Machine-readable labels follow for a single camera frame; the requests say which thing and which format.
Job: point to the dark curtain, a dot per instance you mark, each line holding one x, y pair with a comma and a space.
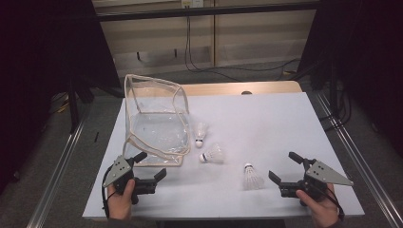
374, 63
38, 79

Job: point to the black metal stand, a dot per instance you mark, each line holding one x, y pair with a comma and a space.
73, 107

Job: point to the small black floor piece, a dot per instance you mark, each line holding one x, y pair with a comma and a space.
96, 136

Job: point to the clear plastic bag beige trim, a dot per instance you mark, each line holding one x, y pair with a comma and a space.
158, 133

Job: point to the dark round knob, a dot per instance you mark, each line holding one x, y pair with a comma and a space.
246, 92

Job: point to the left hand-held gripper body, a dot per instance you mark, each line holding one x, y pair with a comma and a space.
122, 169

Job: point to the white wall socket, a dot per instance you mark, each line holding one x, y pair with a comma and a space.
191, 3

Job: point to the person's left hand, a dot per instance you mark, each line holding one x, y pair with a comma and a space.
118, 205

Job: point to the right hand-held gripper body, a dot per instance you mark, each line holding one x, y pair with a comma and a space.
320, 175

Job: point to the black horizontal bar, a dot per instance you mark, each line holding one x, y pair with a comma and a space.
206, 12

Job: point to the metal floor rail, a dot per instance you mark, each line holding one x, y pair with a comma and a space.
355, 155
57, 177

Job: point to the person's right hand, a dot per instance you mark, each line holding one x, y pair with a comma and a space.
323, 212

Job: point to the white shuttlecock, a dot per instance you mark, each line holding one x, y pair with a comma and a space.
200, 133
214, 155
252, 179

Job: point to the black wall bracket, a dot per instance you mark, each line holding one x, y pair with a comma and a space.
138, 56

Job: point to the white table cover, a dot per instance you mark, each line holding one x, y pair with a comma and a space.
221, 196

